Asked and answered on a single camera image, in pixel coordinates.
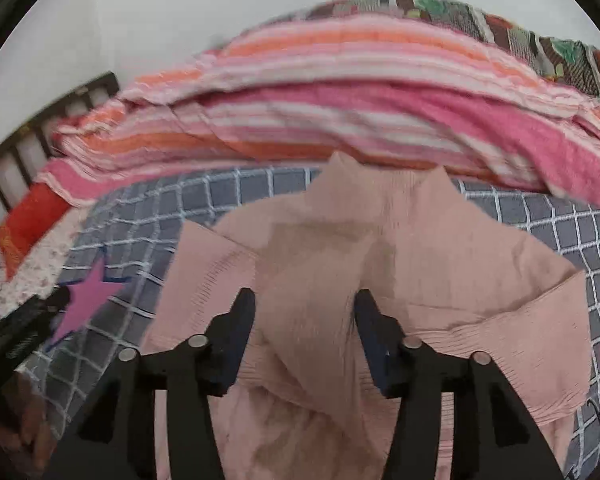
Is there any red pillow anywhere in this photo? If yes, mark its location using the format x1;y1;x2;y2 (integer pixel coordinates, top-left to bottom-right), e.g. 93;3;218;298
0;180;75;282

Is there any dark wooden bed headboard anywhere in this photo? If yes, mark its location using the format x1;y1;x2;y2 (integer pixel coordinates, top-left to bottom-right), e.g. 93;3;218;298
0;71;121;292

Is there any pink ribbed knit top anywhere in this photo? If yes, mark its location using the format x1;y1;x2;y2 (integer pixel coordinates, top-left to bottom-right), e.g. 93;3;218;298
140;152;593;480

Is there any pink orange striped quilt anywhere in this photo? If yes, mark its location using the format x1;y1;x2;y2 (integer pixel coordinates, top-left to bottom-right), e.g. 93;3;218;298
35;12;600;211

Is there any person's left hand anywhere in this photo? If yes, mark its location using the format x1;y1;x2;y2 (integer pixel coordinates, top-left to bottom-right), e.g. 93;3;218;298
0;375;55;467

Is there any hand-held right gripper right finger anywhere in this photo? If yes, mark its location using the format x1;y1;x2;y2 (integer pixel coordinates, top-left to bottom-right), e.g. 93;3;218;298
355;289;563;480

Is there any grey checked bedsheet with stars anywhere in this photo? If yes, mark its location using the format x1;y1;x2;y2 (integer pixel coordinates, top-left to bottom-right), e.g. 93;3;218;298
30;164;600;480

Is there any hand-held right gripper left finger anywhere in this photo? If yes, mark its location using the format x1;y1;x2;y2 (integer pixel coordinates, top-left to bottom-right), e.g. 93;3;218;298
45;287;257;480

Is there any patchwork patterned blanket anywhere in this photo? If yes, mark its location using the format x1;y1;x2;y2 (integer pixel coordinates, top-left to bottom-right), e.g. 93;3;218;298
300;0;600;102

